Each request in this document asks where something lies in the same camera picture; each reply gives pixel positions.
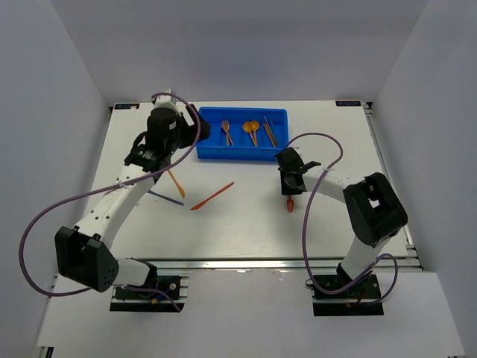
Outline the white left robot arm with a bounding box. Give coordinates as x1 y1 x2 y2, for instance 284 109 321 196
54 101 210 298

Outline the table label sticker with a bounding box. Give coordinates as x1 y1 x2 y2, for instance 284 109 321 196
113 103 140 110
335 100 361 107

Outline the orange fork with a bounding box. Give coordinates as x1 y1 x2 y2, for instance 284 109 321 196
221 120 234 145
221 120 231 145

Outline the left table label sticker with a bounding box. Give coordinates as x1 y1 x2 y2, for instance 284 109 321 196
113 103 140 110

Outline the red-orange fork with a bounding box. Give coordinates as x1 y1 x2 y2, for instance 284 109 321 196
286 195 294 213

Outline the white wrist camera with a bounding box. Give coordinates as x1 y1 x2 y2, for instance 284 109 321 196
151 89 180 113
294 147 303 157

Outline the red-orange plastic knife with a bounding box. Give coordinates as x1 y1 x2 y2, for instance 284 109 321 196
190 182 235 211

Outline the orange plastic knife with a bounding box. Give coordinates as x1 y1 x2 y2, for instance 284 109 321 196
168 170 186 198

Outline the orange spoon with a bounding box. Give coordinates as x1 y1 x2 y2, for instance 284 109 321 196
250 121 259 146
242 122 256 146

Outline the right table label sticker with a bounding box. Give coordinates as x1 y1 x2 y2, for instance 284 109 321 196
335 100 361 107

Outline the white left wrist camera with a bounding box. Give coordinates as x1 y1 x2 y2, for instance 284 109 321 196
151 89 180 113

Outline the blue divided plastic bin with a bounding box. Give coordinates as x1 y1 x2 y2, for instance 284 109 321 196
196 107 288 161

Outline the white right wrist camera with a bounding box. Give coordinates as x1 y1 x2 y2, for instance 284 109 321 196
294 147 303 157

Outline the blue chopstick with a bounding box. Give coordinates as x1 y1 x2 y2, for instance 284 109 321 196
148 190 184 206

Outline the grey-blue chopstick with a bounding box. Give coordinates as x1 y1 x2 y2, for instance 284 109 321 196
263 116 277 147
268 119 279 147

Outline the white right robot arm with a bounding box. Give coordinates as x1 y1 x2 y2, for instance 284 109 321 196
275 148 408 298

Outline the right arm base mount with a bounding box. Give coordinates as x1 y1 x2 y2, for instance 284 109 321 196
305 274 384 317

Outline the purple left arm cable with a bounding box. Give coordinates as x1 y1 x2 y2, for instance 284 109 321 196
19 91 204 298

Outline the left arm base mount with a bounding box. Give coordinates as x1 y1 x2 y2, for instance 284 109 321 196
110 275 189 313

